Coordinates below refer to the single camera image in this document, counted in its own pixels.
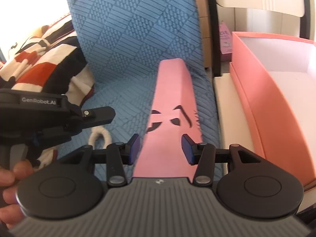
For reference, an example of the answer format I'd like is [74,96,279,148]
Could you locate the pink plastic bag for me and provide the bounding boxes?
[133,58,202,179]

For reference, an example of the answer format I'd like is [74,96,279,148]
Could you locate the cream fuzzy hair tie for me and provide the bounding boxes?
[87,125,112,149]

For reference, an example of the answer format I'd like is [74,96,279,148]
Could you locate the person's left hand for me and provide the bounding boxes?
[1,159,34,229]

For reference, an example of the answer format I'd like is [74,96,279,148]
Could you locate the striped fleece blanket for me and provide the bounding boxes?
[0,13,95,170]

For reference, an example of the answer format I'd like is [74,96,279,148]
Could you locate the pink open cardboard box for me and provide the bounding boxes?
[230,32,315,190]

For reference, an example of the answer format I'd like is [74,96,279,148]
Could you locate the blue textured floor chair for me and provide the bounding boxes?
[59,0,220,178]

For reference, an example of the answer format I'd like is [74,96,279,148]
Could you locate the pink packet on floor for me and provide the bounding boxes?
[219,21,232,62]

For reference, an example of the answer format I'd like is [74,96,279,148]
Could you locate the wooden drawer cabinet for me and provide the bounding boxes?
[196,0,212,68]

